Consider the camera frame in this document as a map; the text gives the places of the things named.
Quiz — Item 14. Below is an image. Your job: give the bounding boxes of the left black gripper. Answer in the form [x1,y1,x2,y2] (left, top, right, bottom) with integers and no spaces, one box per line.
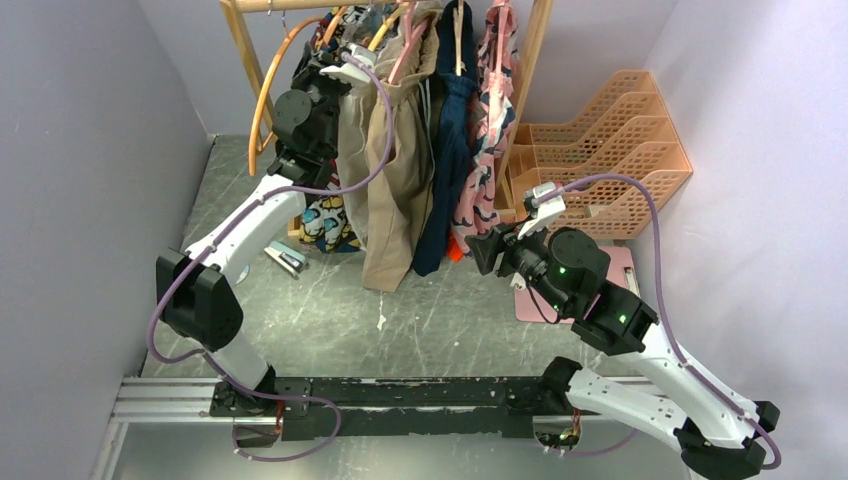
[294,41,356,156]

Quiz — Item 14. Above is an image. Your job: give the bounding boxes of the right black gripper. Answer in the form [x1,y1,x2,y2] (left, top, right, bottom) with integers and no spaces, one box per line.
[465,214,573,315]

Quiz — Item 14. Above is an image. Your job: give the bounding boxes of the orange hanger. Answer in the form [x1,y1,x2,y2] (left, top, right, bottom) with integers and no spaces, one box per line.
[247,14,326,178]
[315,5,349,50]

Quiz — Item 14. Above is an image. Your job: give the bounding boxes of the comic print shorts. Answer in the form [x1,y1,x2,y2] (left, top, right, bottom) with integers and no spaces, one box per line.
[298,7,365,253]

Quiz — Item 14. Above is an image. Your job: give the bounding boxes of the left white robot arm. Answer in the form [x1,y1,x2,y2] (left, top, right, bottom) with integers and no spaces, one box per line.
[153,44,350,416]

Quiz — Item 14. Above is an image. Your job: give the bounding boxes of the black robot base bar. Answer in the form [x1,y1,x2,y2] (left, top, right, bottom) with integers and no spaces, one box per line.
[209,376,573,441]

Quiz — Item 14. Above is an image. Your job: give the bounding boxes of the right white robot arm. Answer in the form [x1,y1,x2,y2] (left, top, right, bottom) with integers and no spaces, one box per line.
[467,224,780,479]

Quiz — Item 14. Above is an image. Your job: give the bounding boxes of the white hanging garment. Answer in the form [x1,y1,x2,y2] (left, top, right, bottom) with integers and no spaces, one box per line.
[336,81,378,249]

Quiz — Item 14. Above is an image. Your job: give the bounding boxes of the orange cloth on table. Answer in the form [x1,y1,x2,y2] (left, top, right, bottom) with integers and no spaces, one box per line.
[446,236,464,263]

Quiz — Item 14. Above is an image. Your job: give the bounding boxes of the beige hanging garment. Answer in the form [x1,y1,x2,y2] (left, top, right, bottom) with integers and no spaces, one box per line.
[362,1,442,292]

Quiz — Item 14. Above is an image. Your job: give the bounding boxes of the navy hanging garment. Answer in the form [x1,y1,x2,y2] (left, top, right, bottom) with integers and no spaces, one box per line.
[412,1,478,277]

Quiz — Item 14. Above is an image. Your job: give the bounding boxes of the orange plastic file organizer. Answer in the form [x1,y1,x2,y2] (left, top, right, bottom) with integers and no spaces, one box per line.
[506,70,693,240]

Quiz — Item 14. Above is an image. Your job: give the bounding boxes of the pink floral hanging garment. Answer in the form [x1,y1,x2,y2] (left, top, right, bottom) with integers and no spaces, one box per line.
[452,1,518,256]

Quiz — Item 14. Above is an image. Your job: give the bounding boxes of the wooden clothes rack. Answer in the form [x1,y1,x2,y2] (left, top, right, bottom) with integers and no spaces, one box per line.
[220,0,554,175]

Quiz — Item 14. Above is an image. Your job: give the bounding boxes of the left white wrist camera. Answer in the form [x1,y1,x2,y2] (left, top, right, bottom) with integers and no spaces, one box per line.
[319,43,377,87]

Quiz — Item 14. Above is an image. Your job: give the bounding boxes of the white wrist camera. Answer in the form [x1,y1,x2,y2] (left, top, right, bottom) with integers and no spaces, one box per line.
[319,43,377,87]
[518,182,566,240]

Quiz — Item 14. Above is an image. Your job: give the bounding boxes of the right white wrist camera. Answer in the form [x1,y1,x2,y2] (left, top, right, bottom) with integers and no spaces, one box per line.
[518,182,566,240]

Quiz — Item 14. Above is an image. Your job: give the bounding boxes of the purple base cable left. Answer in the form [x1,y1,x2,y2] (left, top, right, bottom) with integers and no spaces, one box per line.
[205,357,343,464]

